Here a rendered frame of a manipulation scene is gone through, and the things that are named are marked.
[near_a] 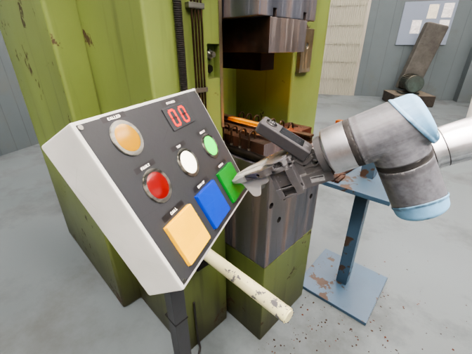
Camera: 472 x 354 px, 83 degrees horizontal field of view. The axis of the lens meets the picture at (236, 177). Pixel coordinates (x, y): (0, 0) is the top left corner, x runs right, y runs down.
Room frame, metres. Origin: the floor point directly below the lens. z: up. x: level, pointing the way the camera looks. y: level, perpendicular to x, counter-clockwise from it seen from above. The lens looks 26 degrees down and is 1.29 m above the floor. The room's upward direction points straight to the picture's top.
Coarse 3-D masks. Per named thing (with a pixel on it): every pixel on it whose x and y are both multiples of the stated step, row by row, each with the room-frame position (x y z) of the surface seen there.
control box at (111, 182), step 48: (192, 96) 0.62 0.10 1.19; (48, 144) 0.35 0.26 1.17; (96, 144) 0.34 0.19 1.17; (144, 144) 0.41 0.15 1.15; (192, 144) 0.51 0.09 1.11; (96, 192) 0.32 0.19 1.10; (144, 192) 0.35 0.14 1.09; (192, 192) 0.43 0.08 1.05; (144, 240) 0.30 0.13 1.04; (144, 288) 0.31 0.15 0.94
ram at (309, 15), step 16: (224, 0) 0.94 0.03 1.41; (240, 0) 0.89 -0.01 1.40; (256, 0) 0.85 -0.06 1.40; (272, 0) 0.88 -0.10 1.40; (288, 0) 0.94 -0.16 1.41; (304, 0) 1.00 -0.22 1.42; (224, 16) 0.94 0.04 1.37; (240, 16) 0.90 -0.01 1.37; (256, 16) 0.89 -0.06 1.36; (272, 16) 0.91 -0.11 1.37; (288, 16) 0.94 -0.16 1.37; (304, 16) 1.02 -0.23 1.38
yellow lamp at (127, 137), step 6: (120, 126) 0.39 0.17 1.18; (126, 126) 0.40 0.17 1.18; (114, 132) 0.37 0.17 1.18; (120, 132) 0.38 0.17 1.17; (126, 132) 0.39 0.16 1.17; (132, 132) 0.40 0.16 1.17; (120, 138) 0.37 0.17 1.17; (126, 138) 0.38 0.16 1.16; (132, 138) 0.39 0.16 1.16; (138, 138) 0.40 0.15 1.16; (120, 144) 0.37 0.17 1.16; (126, 144) 0.38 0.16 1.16; (132, 144) 0.38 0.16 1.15; (138, 144) 0.39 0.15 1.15; (132, 150) 0.38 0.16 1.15
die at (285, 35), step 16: (224, 32) 1.02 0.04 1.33; (240, 32) 0.96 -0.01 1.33; (256, 32) 0.92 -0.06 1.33; (272, 32) 0.89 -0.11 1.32; (288, 32) 0.95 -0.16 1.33; (304, 32) 1.02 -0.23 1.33; (224, 48) 1.02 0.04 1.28; (240, 48) 0.96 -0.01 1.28; (256, 48) 0.91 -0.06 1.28; (272, 48) 0.89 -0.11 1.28; (288, 48) 0.95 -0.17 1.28; (304, 48) 1.02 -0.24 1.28
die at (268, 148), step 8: (224, 120) 1.16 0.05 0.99; (224, 128) 1.09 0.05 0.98; (240, 128) 1.06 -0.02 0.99; (248, 128) 1.06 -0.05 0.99; (224, 136) 1.02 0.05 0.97; (232, 136) 0.99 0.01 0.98; (256, 136) 0.96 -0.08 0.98; (256, 144) 0.90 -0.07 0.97; (264, 144) 0.89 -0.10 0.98; (272, 144) 0.91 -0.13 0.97; (256, 152) 0.90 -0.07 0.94; (264, 152) 0.88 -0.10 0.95; (272, 152) 0.92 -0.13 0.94
